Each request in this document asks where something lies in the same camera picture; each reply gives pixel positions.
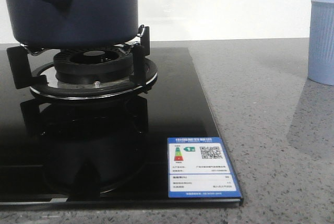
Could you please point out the black metal pot support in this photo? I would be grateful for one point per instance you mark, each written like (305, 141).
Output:
(43, 82)

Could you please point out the blue energy label sticker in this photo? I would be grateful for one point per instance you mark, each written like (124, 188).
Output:
(199, 167)

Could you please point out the black glass gas cooktop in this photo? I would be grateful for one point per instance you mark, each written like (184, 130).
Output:
(102, 154)

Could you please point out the light blue ribbed cup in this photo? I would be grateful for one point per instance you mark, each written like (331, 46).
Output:
(320, 53)

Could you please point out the black round gas burner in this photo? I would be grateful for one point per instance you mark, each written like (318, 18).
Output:
(85, 66)

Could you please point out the dark blue cooking pot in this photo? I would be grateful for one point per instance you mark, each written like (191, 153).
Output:
(69, 24)

